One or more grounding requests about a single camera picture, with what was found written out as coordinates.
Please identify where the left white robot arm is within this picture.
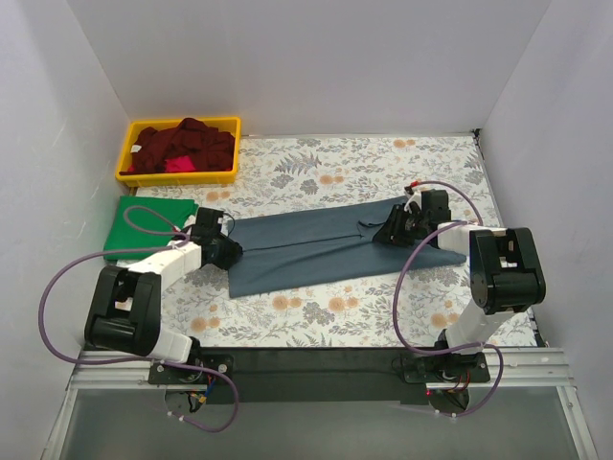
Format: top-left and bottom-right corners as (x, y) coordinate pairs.
(84, 208), (242, 383)

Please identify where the dark red t shirt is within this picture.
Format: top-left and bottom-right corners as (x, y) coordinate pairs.
(122, 118), (235, 175)

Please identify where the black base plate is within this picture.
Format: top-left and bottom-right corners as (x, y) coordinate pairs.
(148, 348), (490, 406)

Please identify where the folded green t shirt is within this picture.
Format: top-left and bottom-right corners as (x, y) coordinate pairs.
(103, 195), (198, 251)

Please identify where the pink t shirt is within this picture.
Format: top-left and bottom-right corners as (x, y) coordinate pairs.
(164, 155), (196, 173)

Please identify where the aluminium frame rail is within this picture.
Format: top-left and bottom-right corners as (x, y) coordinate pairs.
(69, 349), (167, 390)

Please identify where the yellow plastic bin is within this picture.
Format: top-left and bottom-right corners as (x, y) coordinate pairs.
(116, 116), (241, 187)

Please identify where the floral table mat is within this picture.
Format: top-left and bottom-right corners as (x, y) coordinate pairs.
(137, 136), (501, 347)

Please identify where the blue-grey t shirt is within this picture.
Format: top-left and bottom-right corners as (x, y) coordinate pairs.
(227, 194), (468, 300)

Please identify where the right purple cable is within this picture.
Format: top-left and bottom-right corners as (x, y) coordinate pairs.
(392, 179), (504, 418)

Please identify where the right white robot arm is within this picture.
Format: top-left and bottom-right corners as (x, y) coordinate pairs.
(373, 182), (546, 381)

